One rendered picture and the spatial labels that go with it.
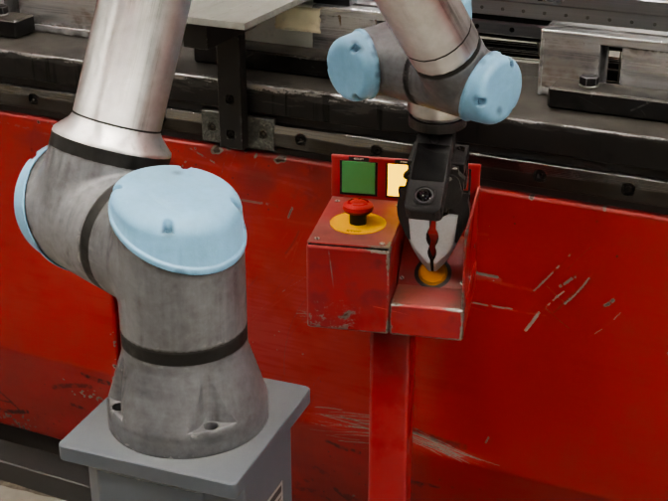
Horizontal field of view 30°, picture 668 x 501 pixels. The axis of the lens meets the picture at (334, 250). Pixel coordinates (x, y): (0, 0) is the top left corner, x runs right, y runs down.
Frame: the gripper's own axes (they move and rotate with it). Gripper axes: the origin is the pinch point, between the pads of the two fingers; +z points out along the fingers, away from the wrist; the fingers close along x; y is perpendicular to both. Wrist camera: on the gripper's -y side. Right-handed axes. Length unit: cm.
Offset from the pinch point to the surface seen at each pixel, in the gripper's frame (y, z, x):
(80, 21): 49, -13, 66
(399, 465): -3.8, 30.0, 3.5
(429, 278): -0.3, 1.9, 0.2
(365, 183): 9.3, -6.3, 10.3
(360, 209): -0.6, -7.5, 9.2
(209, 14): 19.3, -25.2, 33.7
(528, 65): 202, 48, -1
